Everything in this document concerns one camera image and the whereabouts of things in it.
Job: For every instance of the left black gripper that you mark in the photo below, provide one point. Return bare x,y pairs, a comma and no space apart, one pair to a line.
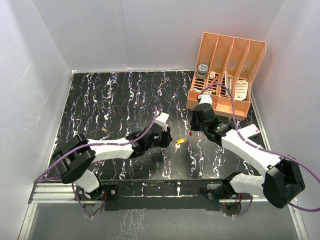
166,138

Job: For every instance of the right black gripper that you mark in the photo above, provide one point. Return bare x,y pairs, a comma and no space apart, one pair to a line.
193,126

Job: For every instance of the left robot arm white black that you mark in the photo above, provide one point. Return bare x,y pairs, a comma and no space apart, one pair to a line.
72,161

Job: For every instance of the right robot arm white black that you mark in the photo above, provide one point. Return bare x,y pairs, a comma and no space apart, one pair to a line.
280,179

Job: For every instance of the white red-dot box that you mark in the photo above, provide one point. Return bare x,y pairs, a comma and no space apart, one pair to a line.
249,131

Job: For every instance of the round patterned tin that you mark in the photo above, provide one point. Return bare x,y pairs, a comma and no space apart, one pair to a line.
202,71

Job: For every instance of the white packaged card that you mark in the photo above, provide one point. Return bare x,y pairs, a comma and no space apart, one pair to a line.
241,90

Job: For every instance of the peach desk organizer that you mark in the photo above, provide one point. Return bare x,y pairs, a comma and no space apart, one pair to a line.
229,59

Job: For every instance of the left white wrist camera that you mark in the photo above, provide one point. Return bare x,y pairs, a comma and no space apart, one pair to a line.
162,120

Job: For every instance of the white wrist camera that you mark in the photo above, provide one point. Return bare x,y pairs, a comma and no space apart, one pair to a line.
204,99
162,120

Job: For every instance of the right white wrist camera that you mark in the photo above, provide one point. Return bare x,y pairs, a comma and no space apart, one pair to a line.
204,99

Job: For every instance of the aluminium front rail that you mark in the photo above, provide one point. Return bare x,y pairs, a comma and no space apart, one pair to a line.
156,210

